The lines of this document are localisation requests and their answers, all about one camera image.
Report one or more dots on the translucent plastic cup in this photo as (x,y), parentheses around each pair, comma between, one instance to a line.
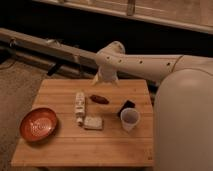
(130,117)

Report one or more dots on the small black box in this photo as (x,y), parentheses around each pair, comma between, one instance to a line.
(127,104)

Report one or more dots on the white tube bottle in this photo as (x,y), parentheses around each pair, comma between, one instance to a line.
(80,106)

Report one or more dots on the white sponge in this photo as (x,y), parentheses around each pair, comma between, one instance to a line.
(93,123)

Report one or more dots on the wooden table board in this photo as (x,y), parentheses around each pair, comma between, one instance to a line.
(73,146)

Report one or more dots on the orange ceramic bowl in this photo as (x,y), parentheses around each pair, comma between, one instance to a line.
(38,124)

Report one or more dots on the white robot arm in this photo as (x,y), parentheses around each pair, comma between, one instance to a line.
(183,104)

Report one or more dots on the brown sausage-shaped object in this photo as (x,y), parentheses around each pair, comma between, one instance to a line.
(99,99)

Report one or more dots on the long metal rail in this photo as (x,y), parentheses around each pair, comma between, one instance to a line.
(43,45)

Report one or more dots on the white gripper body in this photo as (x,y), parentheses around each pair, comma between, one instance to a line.
(106,74)

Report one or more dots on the wooden ledge beam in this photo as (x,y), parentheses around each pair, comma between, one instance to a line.
(195,15)

